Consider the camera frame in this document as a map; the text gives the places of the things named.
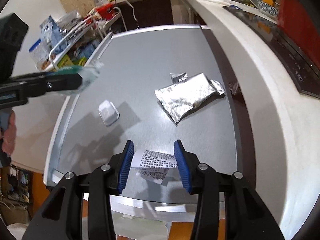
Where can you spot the red pot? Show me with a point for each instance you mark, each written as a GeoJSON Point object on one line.
{"type": "Point", "coordinates": [297, 25]}

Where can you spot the white paper trash bag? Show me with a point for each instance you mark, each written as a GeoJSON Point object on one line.
{"type": "Point", "coordinates": [140, 228]}

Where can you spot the blue white package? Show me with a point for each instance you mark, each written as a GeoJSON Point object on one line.
{"type": "Point", "coordinates": [51, 33]}

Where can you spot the blue lid plastic jar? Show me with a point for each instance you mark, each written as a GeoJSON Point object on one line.
{"type": "Point", "coordinates": [39, 54]}

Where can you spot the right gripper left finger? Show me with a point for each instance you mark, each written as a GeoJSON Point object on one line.
{"type": "Point", "coordinates": [126, 160]}

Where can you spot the white wire rack cart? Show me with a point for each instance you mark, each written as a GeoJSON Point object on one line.
{"type": "Point", "coordinates": [83, 36]}

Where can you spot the small torn foil piece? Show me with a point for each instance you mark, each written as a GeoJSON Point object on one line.
{"type": "Point", "coordinates": [178, 77]}

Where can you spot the white printed receipt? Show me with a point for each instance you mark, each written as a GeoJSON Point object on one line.
{"type": "Point", "coordinates": [153, 166]}

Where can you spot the red item on cart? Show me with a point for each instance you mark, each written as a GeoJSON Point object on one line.
{"type": "Point", "coordinates": [106, 11]}

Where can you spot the silver foil packet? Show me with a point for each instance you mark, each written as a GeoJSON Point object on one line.
{"type": "Point", "coordinates": [186, 95]}

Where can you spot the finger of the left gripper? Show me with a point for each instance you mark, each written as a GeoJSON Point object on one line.
{"type": "Point", "coordinates": [38, 84]}

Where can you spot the person left hand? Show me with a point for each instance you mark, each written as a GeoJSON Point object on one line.
{"type": "Point", "coordinates": [9, 135]}

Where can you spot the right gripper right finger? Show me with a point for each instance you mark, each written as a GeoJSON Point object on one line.
{"type": "Point", "coordinates": [181, 157]}

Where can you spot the clear green zip bag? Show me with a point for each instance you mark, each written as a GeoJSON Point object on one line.
{"type": "Point", "coordinates": [85, 76]}

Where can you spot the black induction cooktop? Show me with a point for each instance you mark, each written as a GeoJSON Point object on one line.
{"type": "Point", "coordinates": [300, 68]}

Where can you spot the small white plastic tub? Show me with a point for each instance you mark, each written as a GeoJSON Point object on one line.
{"type": "Point", "coordinates": [108, 113]}

